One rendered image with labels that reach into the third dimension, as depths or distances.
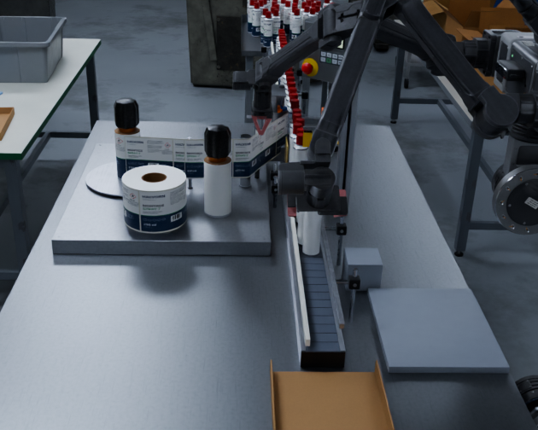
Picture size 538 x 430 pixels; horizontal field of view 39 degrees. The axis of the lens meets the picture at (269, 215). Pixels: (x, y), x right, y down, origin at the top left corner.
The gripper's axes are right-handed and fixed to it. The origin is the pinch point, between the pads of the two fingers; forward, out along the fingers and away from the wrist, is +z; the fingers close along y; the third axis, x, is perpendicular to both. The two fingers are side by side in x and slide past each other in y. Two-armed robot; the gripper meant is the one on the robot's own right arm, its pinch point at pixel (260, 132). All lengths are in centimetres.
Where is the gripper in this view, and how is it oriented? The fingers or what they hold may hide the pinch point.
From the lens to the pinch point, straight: 254.9
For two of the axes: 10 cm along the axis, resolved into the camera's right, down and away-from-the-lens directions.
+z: -0.5, 8.9, 4.5
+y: 0.4, 4.5, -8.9
